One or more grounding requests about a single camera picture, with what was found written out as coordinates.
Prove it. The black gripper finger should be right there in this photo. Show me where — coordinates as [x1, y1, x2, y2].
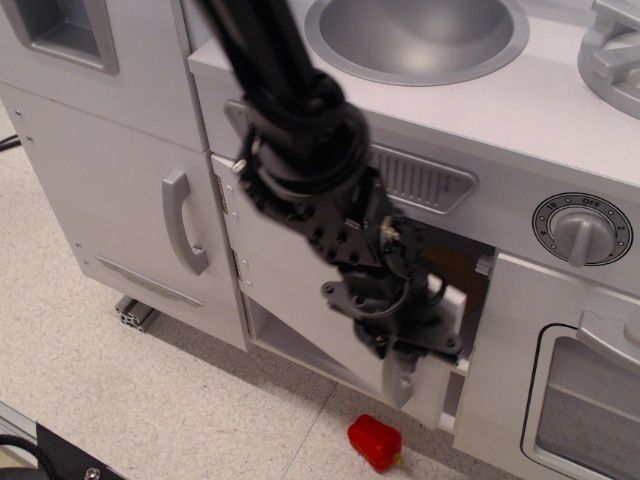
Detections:
[354, 322, 394, 360]

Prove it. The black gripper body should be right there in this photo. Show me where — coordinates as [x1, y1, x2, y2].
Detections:
[322, 273, 466, 365]

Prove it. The grey cabinet door handle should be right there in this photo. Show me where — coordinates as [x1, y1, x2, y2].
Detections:
[382, 349, 424, 410]

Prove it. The white cabinet door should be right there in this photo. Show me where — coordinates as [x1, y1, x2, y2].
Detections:
[211, 155, 452, 429]

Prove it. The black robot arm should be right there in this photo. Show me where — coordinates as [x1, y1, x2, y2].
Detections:
[204, 1, 463, 365]

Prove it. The yellow toy plate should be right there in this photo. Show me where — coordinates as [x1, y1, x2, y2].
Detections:
[422, 245, 486, 315]

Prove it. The red toy bell pepper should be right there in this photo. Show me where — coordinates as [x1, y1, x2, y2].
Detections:
[347, 414, 404, 472]

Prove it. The grey vent grille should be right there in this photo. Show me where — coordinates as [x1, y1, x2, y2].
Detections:
[223, 99, 480, 217]

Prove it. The white oven door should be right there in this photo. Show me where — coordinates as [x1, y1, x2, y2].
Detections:
[454, 254, 639, 479]

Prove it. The grey timer knob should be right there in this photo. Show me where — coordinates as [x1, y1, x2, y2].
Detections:
[532, 192, 634, 268]

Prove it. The brass door hinge upper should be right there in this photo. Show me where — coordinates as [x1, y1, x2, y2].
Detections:
[215, 175, 229, 215]

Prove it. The white toy kitchen unit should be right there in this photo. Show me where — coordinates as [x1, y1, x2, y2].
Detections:
[1, 1, 639, 479]

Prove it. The aluminium extrusion bar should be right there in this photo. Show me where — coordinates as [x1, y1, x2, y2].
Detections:
[115, 296, 160, 333]

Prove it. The silver sink bowl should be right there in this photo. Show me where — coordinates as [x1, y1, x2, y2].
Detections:
[304, 0, 530, 87]

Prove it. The silver fridge emblem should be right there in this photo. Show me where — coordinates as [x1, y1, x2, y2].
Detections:
[95, 255, 206, 308]

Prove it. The white fridge door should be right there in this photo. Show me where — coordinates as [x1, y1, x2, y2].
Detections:
[1, 85, 248, 349]

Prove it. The grey stove burner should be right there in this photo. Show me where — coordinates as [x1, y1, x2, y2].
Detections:
[577, 1, 639, 118]

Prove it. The grey oven door handle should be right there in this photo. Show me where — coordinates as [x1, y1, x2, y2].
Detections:
[576, 310, 639, 363]

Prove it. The grey fridge door handle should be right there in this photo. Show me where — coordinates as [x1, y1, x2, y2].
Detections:
[161, 169, 209, 276]

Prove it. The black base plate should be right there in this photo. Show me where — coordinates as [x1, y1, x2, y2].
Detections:
[0, 401, 126, 480]

